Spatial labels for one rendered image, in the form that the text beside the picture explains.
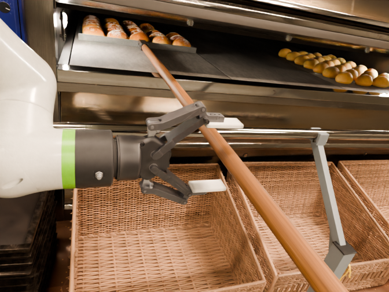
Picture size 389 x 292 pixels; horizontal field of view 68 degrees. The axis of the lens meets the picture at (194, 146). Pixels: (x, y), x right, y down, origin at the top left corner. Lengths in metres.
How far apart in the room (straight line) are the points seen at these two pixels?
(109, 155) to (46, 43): 0.58
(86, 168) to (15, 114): 0.12
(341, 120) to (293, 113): 0.27
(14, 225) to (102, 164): 0.46
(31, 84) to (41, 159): 0.12
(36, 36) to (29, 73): 0.48
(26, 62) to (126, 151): 0.19
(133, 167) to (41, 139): 0.13
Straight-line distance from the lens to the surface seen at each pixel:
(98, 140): 0.45
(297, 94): 1.27
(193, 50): 1.53
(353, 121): 1.57
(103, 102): 1.03
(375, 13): 1.37
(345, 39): 1.12
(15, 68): 0.48
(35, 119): 0.48
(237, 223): 1.07
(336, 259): 0.87
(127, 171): 0.46
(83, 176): 0.45
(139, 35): 1.47
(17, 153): 0.44
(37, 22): 0.96
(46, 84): 0.52
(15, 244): 0.82
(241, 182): 0.48
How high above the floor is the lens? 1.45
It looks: 28 degrees down
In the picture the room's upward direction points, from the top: 11 degrees clockwise
